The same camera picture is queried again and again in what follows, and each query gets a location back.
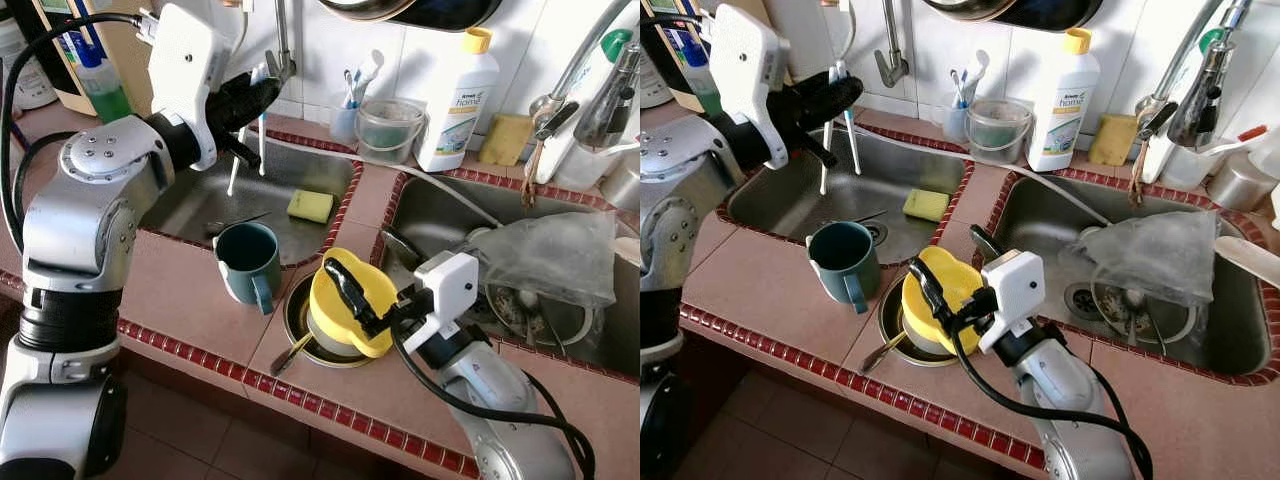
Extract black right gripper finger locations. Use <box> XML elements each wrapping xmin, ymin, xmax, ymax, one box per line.
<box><xmin>906</xmin><ymin>255</ymin><xmax>969</xmax><ymax>333</ymax></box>
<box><xmin>322</xmin><ymin>255</ymin><xmax>389</xmax><ymax>336</ymax></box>
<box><xmin>968</xmin><ymin>225</ymin><xmax>1007</xmax><ymax>266</ymax></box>
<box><xmin>380</xmin><ymin>228</ymin><xmax>426</xmax><ymax>271</ymax></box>

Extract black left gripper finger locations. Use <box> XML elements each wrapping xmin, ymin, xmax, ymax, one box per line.
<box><xmin>795</xmin><ymin>98</ymin><xmax>853</xmax><ymax>135</ymax></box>
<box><xmin>218</xmin><ymin>98</ymin><xmax>273</xmax><ymax>137</ymax></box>
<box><xmin>232</xmin><ymin>74</ymin><xmax>284</xmax><ymax>109</ymax></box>
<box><xmin>805</xmin><ymin>72</ymin><xmax>864</xmax><ymax>107</ymax></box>

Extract yellow plastic bowl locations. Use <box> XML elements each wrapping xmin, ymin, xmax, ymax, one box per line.
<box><xmin>900</xmin><ymin>245</ymin><xmax>986</xmax><ymax>356</ymax></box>
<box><xmin>308</xmin><ymin>247</ymin><xmax>399</xmax><ymax>359</ymax></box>

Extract teal rabbit mug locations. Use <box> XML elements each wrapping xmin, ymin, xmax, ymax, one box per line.
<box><xmin>212</xmin><ymin>220</ymin><xmax>284</xmax><ymax>316</ymax></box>
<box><xmin>805</xmin><ymin>220</ymin><xmax>883</xmax><ymax>314</ymax></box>

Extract chrome kitchen faucet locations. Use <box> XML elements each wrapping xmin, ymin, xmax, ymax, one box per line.
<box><xmin>1135</xmin><ymin>0</ymin><xmax>1256</xmax><ymax>151</ymax></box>
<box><xmin>530</xmin><ymin>0</ymin><xmax>641</xmax><ymax>151</ymax></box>

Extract small steel sink basin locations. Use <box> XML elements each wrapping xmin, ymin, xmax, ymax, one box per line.
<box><xmin>140</xmin><ymin>125</ymin><xmax>363</xmax><ymax>269</ymax></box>
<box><xmin>718</xmin><ymin>125</ymin><xmax>973</xmax><ymax>269</ymax></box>

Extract green dish soap bottle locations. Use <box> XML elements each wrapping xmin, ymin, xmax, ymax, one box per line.
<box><xmin>62</xmin><ymin>30</ymin><xmax>133</xmax><ymax>123</ymax></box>
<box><xmin>665</xmin><ymin>25</ymin><xmax>723</xmax><ymax>116</ymax></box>

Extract clear plastic bucket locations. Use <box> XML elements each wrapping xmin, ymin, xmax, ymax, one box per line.
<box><xmin>355</xmin><ymin>98</ymin><xmax>426</xmax><ymax>166</ymax></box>
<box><xmin>965</xmin><ymin>98</ymin><xmax>1034</xmax><ymax>166</ymax></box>

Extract steel dish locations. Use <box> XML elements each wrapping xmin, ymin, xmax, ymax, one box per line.
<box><xmin>1090</xmin><ymin>280</ymin><xmax>1196</xmax><ymax>346</ymax></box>
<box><xmin>485</xmin><ymin>280</ymin><xmax>591</xmax><ymax>346</ymax></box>

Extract beige water filter appliance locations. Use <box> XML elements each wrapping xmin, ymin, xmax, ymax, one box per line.
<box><xmin>640</xmin><ymin>0</ymin><xmax>776</xmax><ymax>111</ymax></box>
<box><xmin>30</xmin><ymin>0</ymin><xmax>156</xmax><ymax>116</ymax></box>

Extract white detergent bottle yellow cap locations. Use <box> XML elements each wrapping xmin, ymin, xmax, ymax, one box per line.
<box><xmin>1027</xmin><ymin>27</ymin><xmax>1101</xmax><ymax>173</ymax></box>
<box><xmin>415</xmin><ymin>27</ymin><xmax>499</xmax><ymax>173</ymax></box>

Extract clear plastic bag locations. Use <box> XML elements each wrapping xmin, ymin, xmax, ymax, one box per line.
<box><xmin>1058</xmin><ymin>210</ymin><xmax>1219</xmax><ymax>306</ymax></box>
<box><xmin>465</xmin><ymin>210</ymin><xmax>619</xmax><ymax>309</ymax></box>

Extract white plastic jar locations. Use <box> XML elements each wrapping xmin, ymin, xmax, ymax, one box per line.
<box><xmin>640</xmin><ymin>65</ymin><xmax>669</xmax><ymax>109</ymax></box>
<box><xmin>0</xmin><ymin>15</ymin><xmax>56</xmax><ymax>111</ymax></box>

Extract mustard yellow sponge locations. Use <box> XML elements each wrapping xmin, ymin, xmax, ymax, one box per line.
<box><xmin>1088</xmin><ymin>113</ymin><xmax>1141</xmax><ymax>166</ymax></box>
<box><xmin>478</xmin><ymin>113</ymin><xmax>534</xmax><ymax>168</ymax></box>

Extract steel cup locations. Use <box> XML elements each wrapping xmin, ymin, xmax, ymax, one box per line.
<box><xmin>600</xmin><ymin>160</ymin><xmax>641</xmax><ymax>211</ymax></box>
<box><xmin>1207</xmin><ymin>152</ymin><xmax>1280</xmax><ymax>213</ymax></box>

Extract dark hanging pan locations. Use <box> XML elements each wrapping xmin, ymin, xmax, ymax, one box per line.
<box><xmin>318</xmin><ymin>0</ymin><xmax>501</xmax><ymax>31</ymax></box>
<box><xmin>920</xmin><ymin>0</ymin><xmax>1106</xmax><ymax>31</ymax></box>

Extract white plastic tub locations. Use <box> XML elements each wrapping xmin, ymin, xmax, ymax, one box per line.
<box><xmin>550</xmin><ymin>135</ymin><xmax>626</xmax><ymax>191</ymax></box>
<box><xmin>1145</xmin><ymin>130</ymin><xmax>1241</xmax><ymax>191</ymax></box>

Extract cream plastic spatula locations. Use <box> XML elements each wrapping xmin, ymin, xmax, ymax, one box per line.
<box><xmin>1215</xmin><ymin>235</ymin><xmax>1280</xmax><ymax>291</ymax></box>

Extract chrome wall tap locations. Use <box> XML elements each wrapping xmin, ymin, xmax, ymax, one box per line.
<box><xmin>875</xmin><ymin>0</ymin><xmax>911</xmax><ymax>89</ymax></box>
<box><xmin>262</xmin><ymin>0</ymin><xmax>298</xmax><ymax>86</ymax></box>

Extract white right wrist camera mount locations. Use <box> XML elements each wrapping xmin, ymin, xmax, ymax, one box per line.
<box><xmin>975</xmin><ymin>250</ymin><xmax>1046</xmax><ymax>353</ymax></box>
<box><xmin>400</xmin><ymin>250</ymin><xmax>479</xmax><ymax>353</ymax></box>

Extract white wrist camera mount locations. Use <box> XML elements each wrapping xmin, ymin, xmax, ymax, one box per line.
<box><xmin>400</xmin><ymin>250</ymin><xmax>479</xmax><ymax>353</ymax></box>
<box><xmin>712</xmin><ymin>3</ymin><xmax>791</xmax><ymax>171</ymax></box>
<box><xmin>140</xmin><ymin>3</ymin><xmax>233</xmax><ymax>171</ymax></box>
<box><xmin>975</xmin><ymin>250</ymin><xmax>1046</xmax><ymax>353</ymax></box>

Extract grey drain hose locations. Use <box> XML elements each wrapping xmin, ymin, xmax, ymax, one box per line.
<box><xmin>262</xmin><ymin>133</ymin><xmax>506</xmax><ymax>229</ymax></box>

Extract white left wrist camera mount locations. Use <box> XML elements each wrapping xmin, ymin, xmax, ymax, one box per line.
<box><xmin>712</xmin><ymin>3</ymin><xmax>791</xmax><ymax>171</ymax></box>
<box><xmin>140</xmin><ymin>3</ymin><xmax>233</xmax><ymax>171</ymax></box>

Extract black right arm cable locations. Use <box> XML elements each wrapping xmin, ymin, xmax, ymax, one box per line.
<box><xmin>390</xmin><ymin>320</ymin><xmax>598</xmax><ymax>480</ymax></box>
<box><xmin>948</xmin><ymin>300</ymin><xmax>1156</xmax><ymax>480</ymax></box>

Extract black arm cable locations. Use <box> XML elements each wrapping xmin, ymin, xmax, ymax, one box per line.
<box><xmin>0</xmin><ymin>12</ymin><xmax>151</xmax><ymax>251</ymax></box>
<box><xmin>640</xmin><ymin>10</ymin><xmax>716</xmax><ymax>31</ymax></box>
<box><xmin>948</xmin><ymin>300</ymin><xmax>1156</xmax><ymax>480</ymax></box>
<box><xmin>390</xmin><ymin>320</ymin><xmax>598</xmax><ymax>480</ymax></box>

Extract brown string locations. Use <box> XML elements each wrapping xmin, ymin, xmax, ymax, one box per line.
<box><xmin>1128</xmin><ymin>140</ymin><xmax>1153</xmax><ymax>206</ymax></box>
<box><xmin>520</xmin><ymin>140</ymin><xmax>549</xmax><ymax>209</ymax></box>

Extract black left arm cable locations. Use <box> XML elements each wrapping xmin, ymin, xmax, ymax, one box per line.
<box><xmin>640</xmin><ymin>10</ymin><xmax>716</xmax><ymax>31</ymax></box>
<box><xmin>0</xmin><ymin>12</ymin><xmax>151</xmax><ymax>251</ymax></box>

